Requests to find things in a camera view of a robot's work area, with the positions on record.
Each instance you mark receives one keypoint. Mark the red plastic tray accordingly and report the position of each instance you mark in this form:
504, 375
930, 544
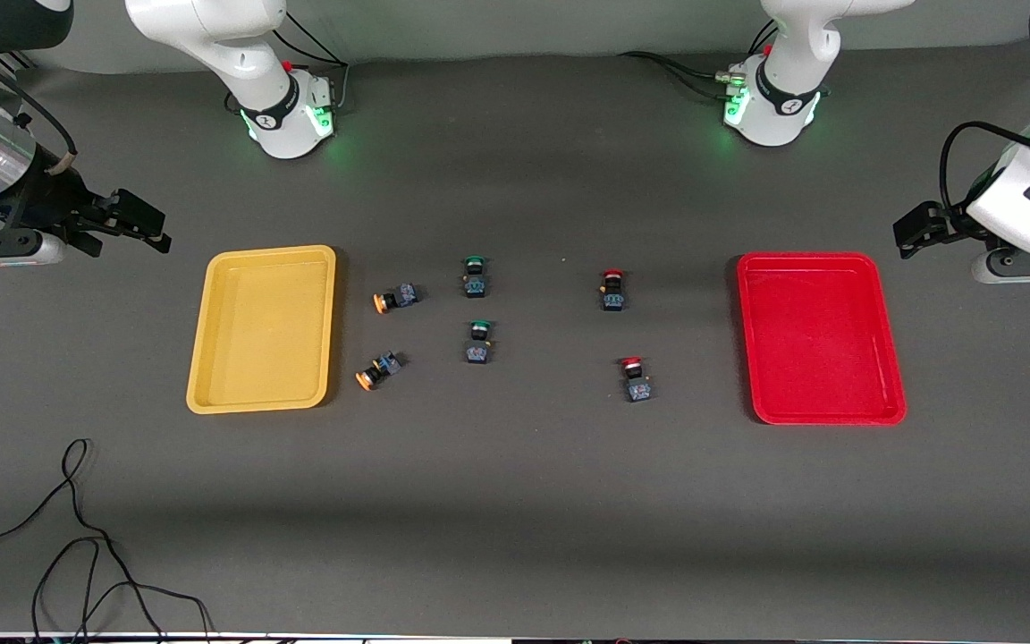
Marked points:
819, 338

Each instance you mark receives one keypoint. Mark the yellow plastic tray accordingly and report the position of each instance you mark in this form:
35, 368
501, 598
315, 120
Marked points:
263, 331

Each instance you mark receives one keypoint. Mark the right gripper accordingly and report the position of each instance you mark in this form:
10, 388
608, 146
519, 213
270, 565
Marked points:
48, 202

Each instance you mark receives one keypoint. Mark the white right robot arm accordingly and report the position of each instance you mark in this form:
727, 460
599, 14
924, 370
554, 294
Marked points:
211, 36

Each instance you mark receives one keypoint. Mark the green push button switch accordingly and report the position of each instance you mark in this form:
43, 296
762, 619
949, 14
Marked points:
477, 349
475, 284

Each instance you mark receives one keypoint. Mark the red push button switch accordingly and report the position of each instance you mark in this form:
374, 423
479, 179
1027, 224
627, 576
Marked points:
612, 295
637, 386

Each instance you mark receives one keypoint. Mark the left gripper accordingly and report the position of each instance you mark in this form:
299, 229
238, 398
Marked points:
951, 223

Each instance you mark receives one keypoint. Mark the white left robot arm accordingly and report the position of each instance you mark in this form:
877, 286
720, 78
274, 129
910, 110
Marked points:
792, 107

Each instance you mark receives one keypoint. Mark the yellow push button switch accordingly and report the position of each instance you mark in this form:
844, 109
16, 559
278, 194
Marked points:
403, 295
384, 365

